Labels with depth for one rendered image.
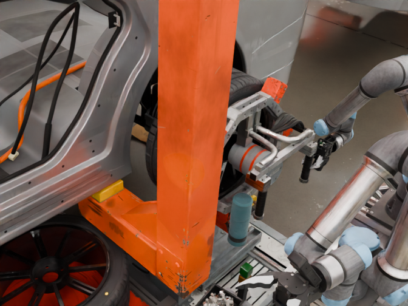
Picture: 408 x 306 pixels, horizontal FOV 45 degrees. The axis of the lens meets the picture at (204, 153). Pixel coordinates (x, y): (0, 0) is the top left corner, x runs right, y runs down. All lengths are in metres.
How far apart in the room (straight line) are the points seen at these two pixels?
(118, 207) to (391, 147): 1.22
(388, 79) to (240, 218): 0.83
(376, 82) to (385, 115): 2.49
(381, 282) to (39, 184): 1.23
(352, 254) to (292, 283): 0.18
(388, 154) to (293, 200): 1.99
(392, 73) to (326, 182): 1.65
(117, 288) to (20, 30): 1.50
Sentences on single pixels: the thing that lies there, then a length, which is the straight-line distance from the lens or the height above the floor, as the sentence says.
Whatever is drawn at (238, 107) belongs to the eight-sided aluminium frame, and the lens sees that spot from 2.01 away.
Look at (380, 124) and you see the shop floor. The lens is 4.35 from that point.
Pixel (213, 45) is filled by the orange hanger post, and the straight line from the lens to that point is 1.38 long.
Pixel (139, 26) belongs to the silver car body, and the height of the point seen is 1.41.
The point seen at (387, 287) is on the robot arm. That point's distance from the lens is 1.59.
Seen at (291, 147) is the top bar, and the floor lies 0.98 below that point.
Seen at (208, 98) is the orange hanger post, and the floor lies 1.41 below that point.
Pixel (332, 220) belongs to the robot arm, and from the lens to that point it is 1.38.
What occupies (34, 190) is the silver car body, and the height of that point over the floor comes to 0.91.
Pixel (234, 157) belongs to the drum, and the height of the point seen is 0.87.
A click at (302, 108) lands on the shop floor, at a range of 4.31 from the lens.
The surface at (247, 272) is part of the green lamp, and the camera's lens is 1.96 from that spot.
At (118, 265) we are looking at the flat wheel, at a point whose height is 0.50.
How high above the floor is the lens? 2.14
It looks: 36 degrees down
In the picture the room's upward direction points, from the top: 5 degrees clockwise
